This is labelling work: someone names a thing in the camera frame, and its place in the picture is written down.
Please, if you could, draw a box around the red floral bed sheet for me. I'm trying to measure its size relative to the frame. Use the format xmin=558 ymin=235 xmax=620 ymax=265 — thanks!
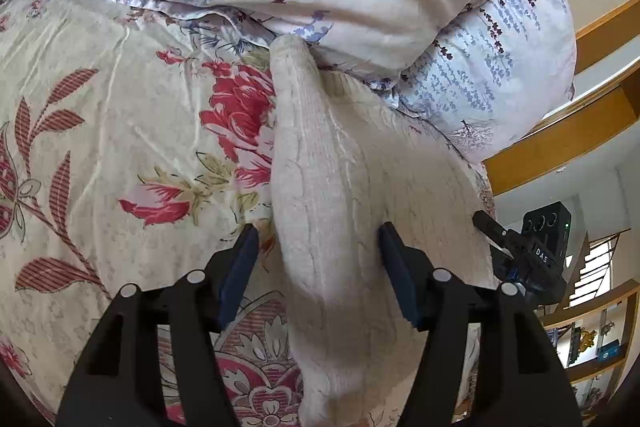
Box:
xmin=0 ymin=0 xmax=496 ymax=427

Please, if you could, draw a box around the cream knit sweater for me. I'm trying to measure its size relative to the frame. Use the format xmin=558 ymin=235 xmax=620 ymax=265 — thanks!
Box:
xmin=267 ymin=34 xmax=501 ymax=427

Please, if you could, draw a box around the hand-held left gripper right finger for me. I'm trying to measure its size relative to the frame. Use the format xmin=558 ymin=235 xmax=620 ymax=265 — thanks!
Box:
xmin=377 ymin=222 xmax=586 ymax=427

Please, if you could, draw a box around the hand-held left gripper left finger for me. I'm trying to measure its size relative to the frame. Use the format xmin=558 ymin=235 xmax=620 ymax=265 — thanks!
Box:
xmin=55 ymin=223 xmax=261 ymax=427

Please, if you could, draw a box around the wooden display shelf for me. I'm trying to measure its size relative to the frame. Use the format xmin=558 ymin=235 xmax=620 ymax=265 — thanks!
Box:
xmin=539 ymin=279 xmax=640 ymax=424

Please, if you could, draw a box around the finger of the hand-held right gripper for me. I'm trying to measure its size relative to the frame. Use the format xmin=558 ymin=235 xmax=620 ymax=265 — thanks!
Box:
xmin=472 ymin=209 xmax=512 ymax=254

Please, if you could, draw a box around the wooden bed frame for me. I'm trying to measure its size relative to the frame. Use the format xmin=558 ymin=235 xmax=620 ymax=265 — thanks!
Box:
xmin=481 ymin=0 xmax=640 ymax=196

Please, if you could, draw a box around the blue floral pillow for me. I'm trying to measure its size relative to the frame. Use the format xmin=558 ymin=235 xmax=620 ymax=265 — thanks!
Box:
xmin=372 ymin=0 xmax=579 ymax=164

